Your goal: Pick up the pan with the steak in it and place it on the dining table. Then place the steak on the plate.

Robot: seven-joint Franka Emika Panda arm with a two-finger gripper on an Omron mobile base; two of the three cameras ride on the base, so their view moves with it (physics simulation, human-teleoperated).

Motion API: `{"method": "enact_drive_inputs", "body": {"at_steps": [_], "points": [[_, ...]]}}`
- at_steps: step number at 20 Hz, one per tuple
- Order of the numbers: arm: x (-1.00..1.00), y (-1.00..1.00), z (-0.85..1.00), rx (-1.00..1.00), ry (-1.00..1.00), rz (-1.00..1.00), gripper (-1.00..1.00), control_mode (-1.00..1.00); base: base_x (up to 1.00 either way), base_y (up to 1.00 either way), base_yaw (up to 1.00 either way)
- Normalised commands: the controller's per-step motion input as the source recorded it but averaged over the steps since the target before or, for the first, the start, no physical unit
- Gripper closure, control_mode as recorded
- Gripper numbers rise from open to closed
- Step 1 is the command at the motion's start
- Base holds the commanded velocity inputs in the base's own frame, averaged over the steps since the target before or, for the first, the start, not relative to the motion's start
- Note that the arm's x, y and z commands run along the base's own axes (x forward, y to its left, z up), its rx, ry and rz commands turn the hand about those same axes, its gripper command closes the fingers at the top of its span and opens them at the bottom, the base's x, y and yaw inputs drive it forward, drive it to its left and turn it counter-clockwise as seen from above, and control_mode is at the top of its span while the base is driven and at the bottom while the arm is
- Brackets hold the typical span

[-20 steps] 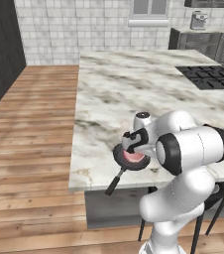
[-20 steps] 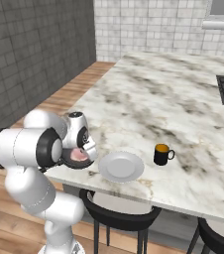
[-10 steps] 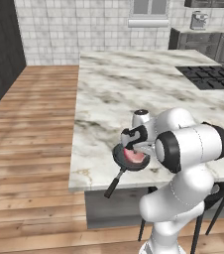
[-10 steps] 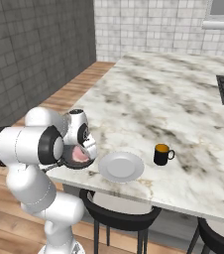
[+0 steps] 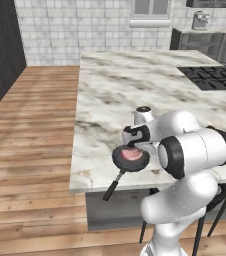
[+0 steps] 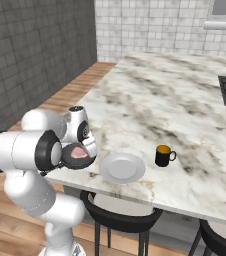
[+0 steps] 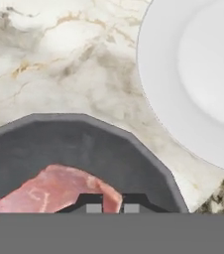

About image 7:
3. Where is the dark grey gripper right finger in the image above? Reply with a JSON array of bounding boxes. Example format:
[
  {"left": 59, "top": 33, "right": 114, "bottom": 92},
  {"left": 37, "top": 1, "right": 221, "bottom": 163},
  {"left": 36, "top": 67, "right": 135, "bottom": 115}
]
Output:
[{"left": 120, "top": 192, "right": 169, "bottom": 214}]

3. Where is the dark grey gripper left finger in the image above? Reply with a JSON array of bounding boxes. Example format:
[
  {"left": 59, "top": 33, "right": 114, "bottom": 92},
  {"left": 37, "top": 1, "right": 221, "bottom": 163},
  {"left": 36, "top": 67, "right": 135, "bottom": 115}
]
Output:
[{"left": 55, "top": 192, "right": 104, "bottom": 214}]

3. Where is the pink raw steak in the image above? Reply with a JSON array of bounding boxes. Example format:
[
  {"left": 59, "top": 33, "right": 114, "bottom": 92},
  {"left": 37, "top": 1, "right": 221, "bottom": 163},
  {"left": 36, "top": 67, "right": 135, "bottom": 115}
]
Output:
[{"left": 0, "top": 164, "right": 123, "bottom": 214}]

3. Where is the dark grey pan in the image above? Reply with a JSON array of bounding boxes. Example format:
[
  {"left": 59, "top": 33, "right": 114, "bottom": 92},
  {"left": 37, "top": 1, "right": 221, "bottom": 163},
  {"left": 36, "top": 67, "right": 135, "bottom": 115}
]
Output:
[{"left": 0, "top": 112, "right": 190, "bottom": 214}]

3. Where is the white round plate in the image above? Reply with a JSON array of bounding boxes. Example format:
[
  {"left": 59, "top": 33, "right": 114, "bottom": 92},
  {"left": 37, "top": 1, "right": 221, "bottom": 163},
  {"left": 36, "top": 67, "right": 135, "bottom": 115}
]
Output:
[{"left": 136, "top": 0, "right": 224, "bottom": 175}]

